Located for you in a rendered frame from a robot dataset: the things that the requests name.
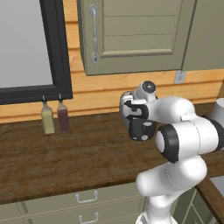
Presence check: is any black framed window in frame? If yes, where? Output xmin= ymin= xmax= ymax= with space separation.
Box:
xmin=0 ymin=0 xmax=74 ymax=106

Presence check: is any grey wall socket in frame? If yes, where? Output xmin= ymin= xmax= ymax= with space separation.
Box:
xmin=173 ymin=70 xmax=187 ymax=85

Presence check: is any olive plain wall cupboard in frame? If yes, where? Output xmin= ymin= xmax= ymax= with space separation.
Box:
xmin=181 ymin=0 xmax=224 ymax=72

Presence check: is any grey cupboard door handle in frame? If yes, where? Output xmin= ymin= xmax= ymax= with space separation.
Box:
xmin=88 ymin=3 xmax=100 ymax=64

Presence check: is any yellow-green bottle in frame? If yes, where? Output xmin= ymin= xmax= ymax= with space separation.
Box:
xmin=40 ymin=100 xmax=56 ymax=135

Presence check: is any silver and black toaster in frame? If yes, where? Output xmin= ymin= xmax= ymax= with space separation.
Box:
xmin=119 ymin=90 xmax=158 ymax=142

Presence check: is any large olive drawer front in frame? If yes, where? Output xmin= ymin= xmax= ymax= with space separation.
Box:
xmin=20 ymin=181 xmax=147 ymax=219

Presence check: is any olive wall cupboard door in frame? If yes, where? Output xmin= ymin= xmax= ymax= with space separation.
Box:
xmin=76 ymin=0 xmax=198 ymax=77

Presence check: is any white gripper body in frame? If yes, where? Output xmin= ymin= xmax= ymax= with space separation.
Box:
xmin=124 ymin=99 xmax=150 ymax=120

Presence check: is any dark red bottle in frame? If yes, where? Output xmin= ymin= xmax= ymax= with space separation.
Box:
xmin=56 ymin=99 xmax=71 ymax=133

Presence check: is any grey sink basin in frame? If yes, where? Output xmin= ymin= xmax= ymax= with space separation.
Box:
xmin=209 ymin=174 xmax=224 ymax=195

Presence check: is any olive base cupboard door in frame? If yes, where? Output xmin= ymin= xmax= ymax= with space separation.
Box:
xmin=171 ymin=186 xmax=218 ymax=224

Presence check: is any white drawer handle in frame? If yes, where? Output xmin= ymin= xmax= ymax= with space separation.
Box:
xmin=74 ymin=190 xmax=99 ymax=205
xmin=77 ymin=212 xmax=101 ymax=224

